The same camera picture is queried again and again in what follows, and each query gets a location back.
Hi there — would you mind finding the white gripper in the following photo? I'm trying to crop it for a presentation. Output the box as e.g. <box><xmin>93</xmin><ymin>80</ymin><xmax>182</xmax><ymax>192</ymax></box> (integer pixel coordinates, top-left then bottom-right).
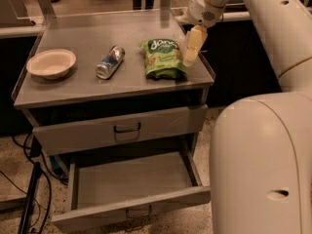
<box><xmin>177</xmin><ymin>0</ymin><xmax>225</xmax><ymax>66</ymax></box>

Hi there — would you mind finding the green rice chip bag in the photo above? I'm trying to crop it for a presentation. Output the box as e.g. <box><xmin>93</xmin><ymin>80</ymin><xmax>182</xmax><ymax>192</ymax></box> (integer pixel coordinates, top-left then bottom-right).
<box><xmin>138</xmin><ymin>38</ymin><xmax>187</xmax><ymax>80</ymax></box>

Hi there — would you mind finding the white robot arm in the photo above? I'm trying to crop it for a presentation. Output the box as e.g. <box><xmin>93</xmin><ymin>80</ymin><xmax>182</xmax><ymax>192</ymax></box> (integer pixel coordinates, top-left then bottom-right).
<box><xmin>187</xmin><ymin>0</ymin><xmax>312</xmax><ymax>234</ymax></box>

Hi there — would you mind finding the closed grey top drawer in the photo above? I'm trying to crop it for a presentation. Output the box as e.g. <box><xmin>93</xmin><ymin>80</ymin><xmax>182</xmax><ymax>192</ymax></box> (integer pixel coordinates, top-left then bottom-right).
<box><xmin>33</xmin><ymin>104</ymin><xmax>208</xmax><ymax>155</ymax></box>

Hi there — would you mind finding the grey metal drawer cabinet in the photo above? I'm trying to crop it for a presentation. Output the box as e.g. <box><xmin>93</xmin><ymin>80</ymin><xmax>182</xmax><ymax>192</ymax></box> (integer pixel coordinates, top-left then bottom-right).
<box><xmin>15</xmin><ymin>10</ymin><xmax>214</xmax><ymax>234</ymax></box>

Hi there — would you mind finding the open grey middle drawer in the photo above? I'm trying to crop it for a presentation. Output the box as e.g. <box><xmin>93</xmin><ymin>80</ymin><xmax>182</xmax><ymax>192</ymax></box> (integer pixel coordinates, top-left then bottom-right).
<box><xmin>52</xmin><ymin>138</ymin><xmax>210</xmax><ymax>233</ymax></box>

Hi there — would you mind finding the silver blue drink can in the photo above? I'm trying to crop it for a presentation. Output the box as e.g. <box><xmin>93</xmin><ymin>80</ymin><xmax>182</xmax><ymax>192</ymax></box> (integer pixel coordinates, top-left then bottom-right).
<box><xmin>96</xmin><ymin>46</ymin><xmax>125</xmax><ymax>80</ymax></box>

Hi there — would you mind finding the white paper bowl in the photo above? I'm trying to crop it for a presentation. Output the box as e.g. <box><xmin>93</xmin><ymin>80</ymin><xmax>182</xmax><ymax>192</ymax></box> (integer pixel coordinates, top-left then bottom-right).
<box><xmin>26</xmin><ymin>49</ymin><xmax>76</xmax><ymax>80</ymax></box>

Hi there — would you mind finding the black floor stand bar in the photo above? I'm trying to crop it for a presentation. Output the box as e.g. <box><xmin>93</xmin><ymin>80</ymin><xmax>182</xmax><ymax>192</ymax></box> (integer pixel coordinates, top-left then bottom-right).
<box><xmin>18</xmin><ymin>162</ymin><xmax>41</xmax><ymax>234</ymax></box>

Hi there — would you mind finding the dark counter with rail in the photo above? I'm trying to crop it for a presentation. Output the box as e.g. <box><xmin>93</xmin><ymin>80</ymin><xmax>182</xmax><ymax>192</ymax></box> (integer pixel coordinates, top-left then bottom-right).
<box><xmin>175</xmin><ymin>7</ymin><xmax>284</xmax><ymax>108</ymax></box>

